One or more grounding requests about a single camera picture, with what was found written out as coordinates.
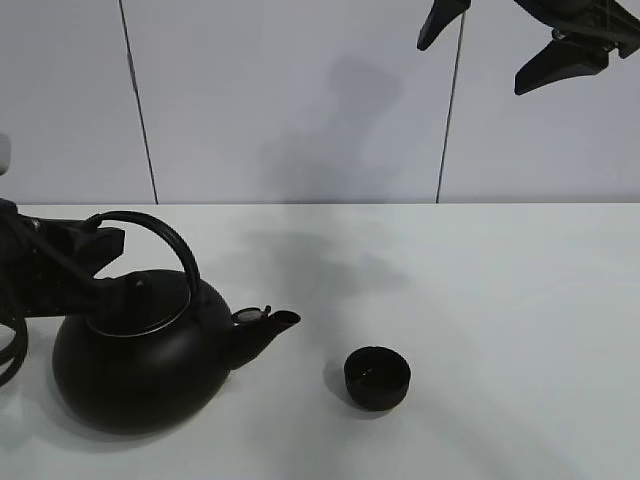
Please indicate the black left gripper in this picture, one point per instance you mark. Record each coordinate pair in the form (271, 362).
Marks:
(36, 255)

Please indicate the black round teapot kettle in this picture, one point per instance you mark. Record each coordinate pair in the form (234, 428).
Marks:
(156, 366)

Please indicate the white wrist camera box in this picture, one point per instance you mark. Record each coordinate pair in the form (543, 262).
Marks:
(5, 153)

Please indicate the small black teacup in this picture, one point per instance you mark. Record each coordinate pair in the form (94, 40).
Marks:
(376, 378)

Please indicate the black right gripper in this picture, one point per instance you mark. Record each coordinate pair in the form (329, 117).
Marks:
(603, 20)

